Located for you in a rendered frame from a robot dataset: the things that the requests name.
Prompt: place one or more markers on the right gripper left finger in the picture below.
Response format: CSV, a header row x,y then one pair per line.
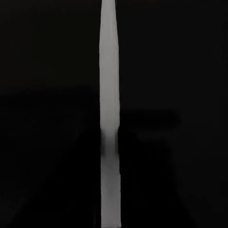
x,y
66,198

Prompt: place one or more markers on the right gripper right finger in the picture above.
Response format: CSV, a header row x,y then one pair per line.
x,y
166,209

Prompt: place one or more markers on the desk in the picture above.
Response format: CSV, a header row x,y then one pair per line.
x,y
173,83

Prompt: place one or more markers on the pen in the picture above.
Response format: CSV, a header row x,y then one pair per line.
x,y
109,118

